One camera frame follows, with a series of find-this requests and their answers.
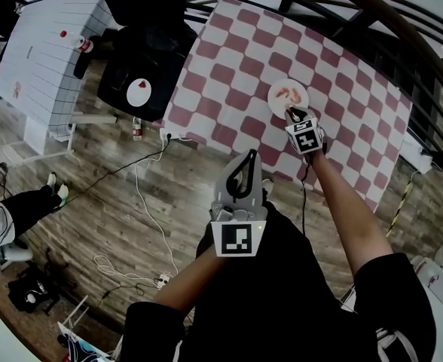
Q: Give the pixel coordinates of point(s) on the person's black clothing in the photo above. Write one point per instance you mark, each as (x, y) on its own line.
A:
(266, 300)

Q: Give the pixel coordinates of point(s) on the orange shrimp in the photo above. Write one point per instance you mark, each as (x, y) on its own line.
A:
(281, 92)
(297, 96)

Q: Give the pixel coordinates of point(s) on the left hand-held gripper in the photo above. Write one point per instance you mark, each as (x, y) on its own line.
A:
(236, 238)

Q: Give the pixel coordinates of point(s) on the yellow black striped pole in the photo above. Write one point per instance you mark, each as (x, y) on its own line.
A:
(400, 206)

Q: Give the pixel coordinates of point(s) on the white stool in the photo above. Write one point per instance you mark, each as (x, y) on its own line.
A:
(16, 255)

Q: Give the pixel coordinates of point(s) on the person's white shoe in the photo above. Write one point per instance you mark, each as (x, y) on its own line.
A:
(267, 185)

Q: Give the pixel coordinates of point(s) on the black chair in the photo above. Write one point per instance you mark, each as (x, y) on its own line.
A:
(157, 62)

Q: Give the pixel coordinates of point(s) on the white power strip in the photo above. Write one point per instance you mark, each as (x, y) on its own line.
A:
(164, 280)

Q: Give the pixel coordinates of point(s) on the clear bottle red label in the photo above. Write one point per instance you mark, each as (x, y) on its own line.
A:
(137, 128)

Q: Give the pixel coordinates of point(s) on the white boxes with red print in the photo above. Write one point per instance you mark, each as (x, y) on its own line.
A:
(438, 277)

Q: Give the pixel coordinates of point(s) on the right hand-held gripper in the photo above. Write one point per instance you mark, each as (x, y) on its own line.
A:
(306, 138)

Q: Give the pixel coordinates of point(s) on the white round plate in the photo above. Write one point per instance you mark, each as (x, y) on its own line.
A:
(278, 106)

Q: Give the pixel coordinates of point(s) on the white grid tablecloth table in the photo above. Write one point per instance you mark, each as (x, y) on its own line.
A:
(52, 66)

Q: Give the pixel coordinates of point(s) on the person's left forearm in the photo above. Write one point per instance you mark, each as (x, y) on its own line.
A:
(191, 281)

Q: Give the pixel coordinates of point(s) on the red toy food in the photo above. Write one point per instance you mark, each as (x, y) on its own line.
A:
(142, 84)

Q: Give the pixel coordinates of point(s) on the black bag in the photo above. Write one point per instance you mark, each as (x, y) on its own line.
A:
(33, 290)

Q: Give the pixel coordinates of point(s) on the red white checkered tablecloth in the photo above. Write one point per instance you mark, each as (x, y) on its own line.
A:
(244, 70)

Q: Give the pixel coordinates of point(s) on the colourful patterned bag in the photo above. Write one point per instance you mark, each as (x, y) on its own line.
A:
(80, 347)

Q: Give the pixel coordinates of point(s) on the red label plastic bottle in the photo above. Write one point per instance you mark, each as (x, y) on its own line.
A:
(85, 45)

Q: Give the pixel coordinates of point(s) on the person's right forearm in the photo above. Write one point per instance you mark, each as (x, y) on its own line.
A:
(342, 209)

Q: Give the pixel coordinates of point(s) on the small white plate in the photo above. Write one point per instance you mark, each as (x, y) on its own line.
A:
(136, 96)

